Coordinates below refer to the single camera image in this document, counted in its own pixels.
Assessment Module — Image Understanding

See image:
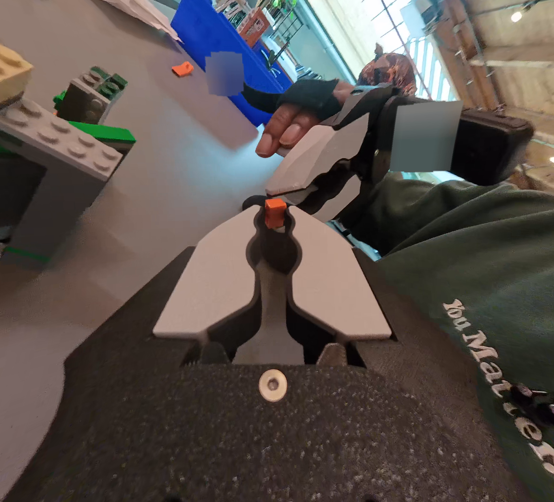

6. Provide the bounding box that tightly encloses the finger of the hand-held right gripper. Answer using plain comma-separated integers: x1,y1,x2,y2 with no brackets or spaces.
303,173,364,223
265,114,369,205

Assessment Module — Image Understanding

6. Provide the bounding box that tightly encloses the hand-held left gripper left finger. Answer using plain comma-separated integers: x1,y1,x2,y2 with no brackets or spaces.
153,207,265,357

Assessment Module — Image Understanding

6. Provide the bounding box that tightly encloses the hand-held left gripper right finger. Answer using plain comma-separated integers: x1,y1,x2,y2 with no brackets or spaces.
283,205,393,360

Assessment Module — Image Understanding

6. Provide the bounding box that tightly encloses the small orange lego brick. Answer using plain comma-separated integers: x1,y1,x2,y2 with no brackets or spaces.
265,199,287,228

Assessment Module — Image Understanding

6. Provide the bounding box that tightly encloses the grey tan lego building model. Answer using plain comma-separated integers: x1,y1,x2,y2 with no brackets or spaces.
0,43,137,271

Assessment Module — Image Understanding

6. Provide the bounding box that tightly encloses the grey desk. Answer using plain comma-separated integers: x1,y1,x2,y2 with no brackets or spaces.
0,0,286,502

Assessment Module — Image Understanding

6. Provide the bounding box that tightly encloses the person's right hand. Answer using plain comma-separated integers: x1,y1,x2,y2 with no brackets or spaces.
255,78,356,158

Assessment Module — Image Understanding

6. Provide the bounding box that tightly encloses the ceiling spot light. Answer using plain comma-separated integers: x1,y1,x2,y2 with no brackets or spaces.
510,0,542,23

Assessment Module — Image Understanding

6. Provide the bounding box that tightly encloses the orange cardboard box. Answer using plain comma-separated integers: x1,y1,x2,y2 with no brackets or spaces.
239,6,272,47

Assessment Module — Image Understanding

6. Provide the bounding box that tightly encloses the white ceiling device box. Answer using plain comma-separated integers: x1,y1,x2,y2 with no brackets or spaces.
400,0,434,35

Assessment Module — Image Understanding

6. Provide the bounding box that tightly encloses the blue plastic bin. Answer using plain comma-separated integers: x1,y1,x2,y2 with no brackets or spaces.
171,0,296,127

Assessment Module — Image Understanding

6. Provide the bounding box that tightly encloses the black clip microphone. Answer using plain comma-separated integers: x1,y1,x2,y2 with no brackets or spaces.
511,385,554,420

